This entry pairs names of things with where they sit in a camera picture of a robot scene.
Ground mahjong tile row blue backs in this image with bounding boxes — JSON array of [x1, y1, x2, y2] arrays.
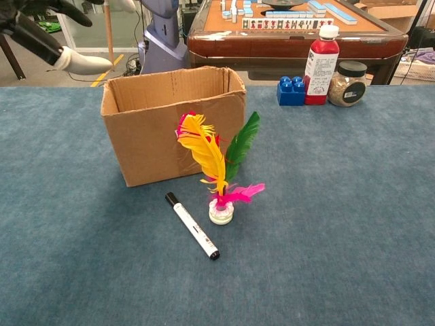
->
[[265, 10, 315, 19], [324, 3, 358, 26]]

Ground scattered blue mahjong tiles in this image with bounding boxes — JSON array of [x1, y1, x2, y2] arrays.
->
[[220, 0, 254, 23]]

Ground blue building block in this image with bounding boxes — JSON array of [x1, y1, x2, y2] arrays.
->
[[276, 75, 307, 107]]

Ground stacked blue mahjong tiles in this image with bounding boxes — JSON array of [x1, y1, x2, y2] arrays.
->
[[307, 0, 328, 15]]

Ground open cardboard box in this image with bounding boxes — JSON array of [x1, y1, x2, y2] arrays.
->
[[100, 66, 247, 187]]

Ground white plastic basket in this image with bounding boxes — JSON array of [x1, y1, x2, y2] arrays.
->
[[393, 56, 435, 82]]

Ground feather shuttlecock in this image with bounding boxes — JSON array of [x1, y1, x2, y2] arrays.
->
[[175, 111, 266, 226]]

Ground black slanted table leg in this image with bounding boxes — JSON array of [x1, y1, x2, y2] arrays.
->
[[0, 33, 27, 82]]

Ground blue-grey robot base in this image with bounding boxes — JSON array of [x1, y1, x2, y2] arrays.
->
[[137, 0, 188, 76]]

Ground black floor cable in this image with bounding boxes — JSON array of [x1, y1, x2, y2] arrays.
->
[[46, 69, 107, 84]]

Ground mahjong tile row faces showing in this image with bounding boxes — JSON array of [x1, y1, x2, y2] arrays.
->
[[241, 18, 335, 31]]

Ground glass jar black lid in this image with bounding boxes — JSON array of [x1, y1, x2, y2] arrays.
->
[[328, 60, 368, 108]]

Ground wooden pole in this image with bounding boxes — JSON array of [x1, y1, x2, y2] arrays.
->
[[103, 5, 116, 72]]

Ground red juice bottle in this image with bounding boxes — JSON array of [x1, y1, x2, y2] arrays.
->
[[304, 24, 341, 106]]

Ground blue table mat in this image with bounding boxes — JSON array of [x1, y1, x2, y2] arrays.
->
[[0, 84, 435, 326]]

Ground black white marker pen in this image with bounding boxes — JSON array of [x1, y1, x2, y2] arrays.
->
[[164, 192, 220, 261]]

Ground large brown cardboard carton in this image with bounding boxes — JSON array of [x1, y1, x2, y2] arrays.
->
[[359, 0, 425, 34]]

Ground green plastic snack packets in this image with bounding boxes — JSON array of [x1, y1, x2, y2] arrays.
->
[[37, 20, 63, 35]]

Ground brown mahjong table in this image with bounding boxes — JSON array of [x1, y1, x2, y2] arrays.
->
[[186, 0, 409, 86]]

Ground dark mahjong table centre disc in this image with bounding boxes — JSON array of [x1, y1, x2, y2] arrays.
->
[[260, 0, 306, 10]]

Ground purple cloth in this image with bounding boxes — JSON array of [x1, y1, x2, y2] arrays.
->
[[411, 50, 435, 66]]

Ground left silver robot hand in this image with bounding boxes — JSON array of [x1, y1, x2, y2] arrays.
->
[[0, 0, 137, 75]]

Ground black tripod stand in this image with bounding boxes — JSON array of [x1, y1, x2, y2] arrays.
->
[[406, 0, 430, 38]]

